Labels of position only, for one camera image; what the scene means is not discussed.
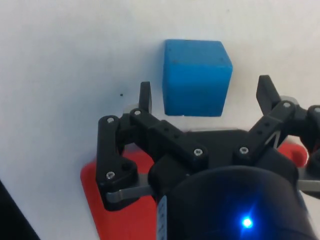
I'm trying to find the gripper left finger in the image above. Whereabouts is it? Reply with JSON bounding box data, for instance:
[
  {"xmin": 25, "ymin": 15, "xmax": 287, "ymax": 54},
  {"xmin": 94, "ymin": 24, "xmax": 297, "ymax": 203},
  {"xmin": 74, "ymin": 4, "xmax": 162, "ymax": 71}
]
[{"xmin": 96, "ymin": 81, "xmax": 210, "ymax": 213}]

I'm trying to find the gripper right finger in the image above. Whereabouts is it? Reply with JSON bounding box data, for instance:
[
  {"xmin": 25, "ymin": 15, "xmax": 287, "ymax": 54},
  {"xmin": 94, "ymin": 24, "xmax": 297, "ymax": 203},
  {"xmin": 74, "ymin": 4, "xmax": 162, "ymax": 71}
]
[{"xmin": 232, "ymin": 74, "xmax": 320, "ymax": 176}]

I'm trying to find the large blue cube block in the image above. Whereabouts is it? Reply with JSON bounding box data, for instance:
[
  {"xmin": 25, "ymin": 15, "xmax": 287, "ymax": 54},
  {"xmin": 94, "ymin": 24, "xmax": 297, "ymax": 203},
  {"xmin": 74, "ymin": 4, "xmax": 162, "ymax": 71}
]
[{"xmin": 162, "ymin": 38, "xmax": 234, "ymax": 118}]

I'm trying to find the red tray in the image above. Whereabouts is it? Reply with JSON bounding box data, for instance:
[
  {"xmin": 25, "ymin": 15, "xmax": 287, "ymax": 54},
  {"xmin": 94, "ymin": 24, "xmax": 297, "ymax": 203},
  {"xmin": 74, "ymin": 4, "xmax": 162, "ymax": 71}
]
[{"xmin": 79, "ymin": 141, "xmax": 309, "ymax": 240}]

